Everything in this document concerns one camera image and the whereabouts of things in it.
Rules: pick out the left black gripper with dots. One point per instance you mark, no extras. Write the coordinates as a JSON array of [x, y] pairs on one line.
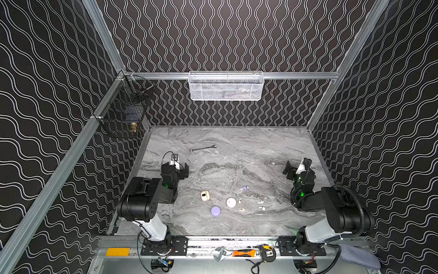
[[183, 170]]

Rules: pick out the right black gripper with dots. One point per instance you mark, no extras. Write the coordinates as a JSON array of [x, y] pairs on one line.
[[292, 170]]

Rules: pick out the cream earbud charging case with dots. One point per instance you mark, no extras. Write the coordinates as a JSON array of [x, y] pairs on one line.
[[205, 195]]

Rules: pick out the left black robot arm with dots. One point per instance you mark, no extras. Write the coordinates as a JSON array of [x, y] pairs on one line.
[[139, 204]]

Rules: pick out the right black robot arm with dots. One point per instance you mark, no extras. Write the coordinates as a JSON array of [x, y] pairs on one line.
[[346, 215]]

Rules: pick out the purple round charging case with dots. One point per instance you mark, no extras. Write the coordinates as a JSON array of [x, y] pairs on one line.
[[215, 211]]

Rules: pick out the white round charging case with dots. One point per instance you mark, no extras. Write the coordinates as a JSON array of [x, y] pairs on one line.
[[231, 202]]

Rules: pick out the steel combination wrench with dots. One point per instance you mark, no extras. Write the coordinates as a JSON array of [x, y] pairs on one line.
[[203, 148]]

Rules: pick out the brass fitting in basket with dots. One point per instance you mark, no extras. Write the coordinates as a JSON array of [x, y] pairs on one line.
[[134, 127]]

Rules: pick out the yellow black tape measure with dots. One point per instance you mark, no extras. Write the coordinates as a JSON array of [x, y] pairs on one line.
[[268, 253]]

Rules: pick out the grey cloth pad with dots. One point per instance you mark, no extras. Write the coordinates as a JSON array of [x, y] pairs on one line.
[[359, 257]]

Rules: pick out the orange utility knife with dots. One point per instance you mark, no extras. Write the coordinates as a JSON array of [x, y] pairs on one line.
[[246, 253]]

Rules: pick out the adjustable wrench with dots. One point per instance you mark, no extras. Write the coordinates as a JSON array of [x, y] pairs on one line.
[[221, 254]]

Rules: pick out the yellow label plate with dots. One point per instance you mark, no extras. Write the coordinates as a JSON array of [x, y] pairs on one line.
[[118, 252]]

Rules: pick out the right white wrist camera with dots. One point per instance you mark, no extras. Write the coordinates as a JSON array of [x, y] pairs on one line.
[[301, 168]]

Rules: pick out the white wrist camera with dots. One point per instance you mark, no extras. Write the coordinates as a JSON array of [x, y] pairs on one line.
[[175, 161], [301, 168]]

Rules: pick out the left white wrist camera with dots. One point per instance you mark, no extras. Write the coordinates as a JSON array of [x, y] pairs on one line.
[[175, 161]]

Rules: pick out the black wire basket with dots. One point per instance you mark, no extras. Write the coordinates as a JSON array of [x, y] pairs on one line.
[[128, 104]]

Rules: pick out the white wire mesh basket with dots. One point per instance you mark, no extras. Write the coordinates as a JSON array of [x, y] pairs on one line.
[[226, 85]]

